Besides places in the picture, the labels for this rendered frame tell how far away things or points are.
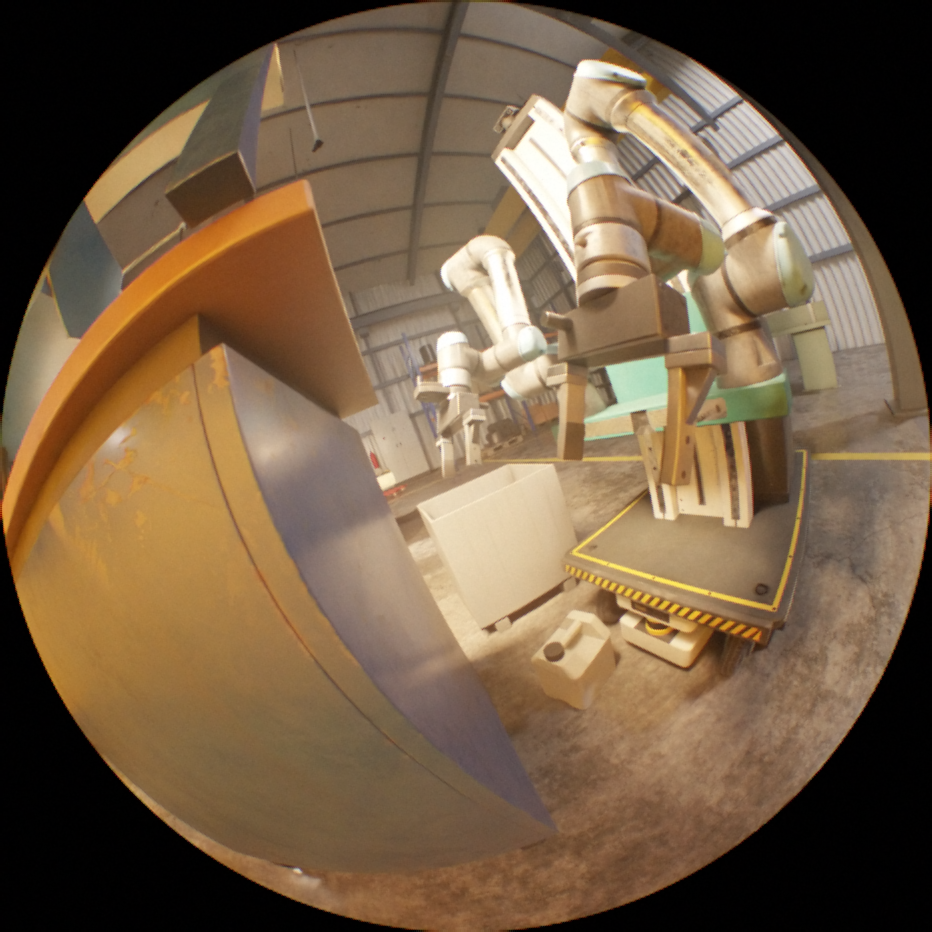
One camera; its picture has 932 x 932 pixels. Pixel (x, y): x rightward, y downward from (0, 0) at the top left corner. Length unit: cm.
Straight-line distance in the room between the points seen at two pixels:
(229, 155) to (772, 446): 103
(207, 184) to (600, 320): 28
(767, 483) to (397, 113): 850
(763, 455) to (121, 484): 111
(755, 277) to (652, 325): 33
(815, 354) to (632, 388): 353
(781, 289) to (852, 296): 757
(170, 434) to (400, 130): 848
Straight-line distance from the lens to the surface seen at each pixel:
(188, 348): 18
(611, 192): 33
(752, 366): 57
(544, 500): 113
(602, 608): 102
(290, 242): 16
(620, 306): 25
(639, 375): 83
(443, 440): 68
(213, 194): 17
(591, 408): 82
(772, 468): 99
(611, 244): 28
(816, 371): 420
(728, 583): 73
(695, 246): 38
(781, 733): 91
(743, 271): 54
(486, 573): 110
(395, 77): 822
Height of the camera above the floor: 80
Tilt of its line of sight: 7 degrees down
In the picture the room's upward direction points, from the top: 22 degrees counter-clockwise
